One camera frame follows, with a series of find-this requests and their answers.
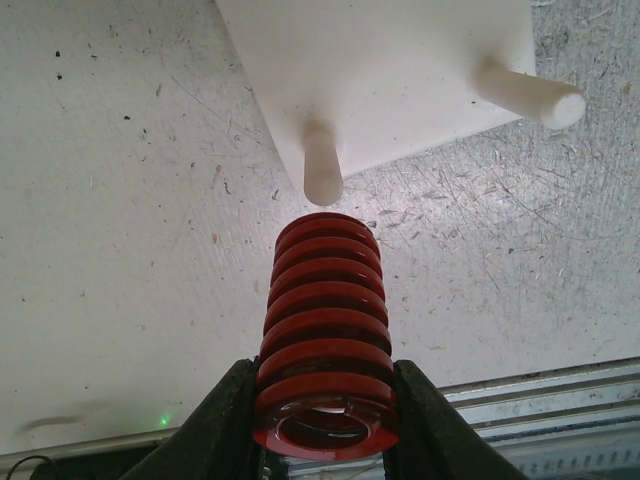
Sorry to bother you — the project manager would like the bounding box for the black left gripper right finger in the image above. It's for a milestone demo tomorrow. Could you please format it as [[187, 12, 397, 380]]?
[[383, 360, 525, 480]]

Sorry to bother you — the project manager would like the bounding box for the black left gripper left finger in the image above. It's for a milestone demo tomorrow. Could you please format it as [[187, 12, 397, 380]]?
[[123, 359, 261, 480]]

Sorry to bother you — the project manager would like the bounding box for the white peg base plate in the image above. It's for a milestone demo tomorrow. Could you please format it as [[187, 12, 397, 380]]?
[[218, 1, 586, 206]]

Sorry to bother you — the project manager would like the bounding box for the small red spring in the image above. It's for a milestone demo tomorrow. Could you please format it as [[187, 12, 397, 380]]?
[[253, 212, 399, 461]]

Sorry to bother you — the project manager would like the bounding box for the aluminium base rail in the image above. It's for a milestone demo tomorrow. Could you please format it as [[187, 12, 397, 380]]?
[[29, 358, 639, 479]]

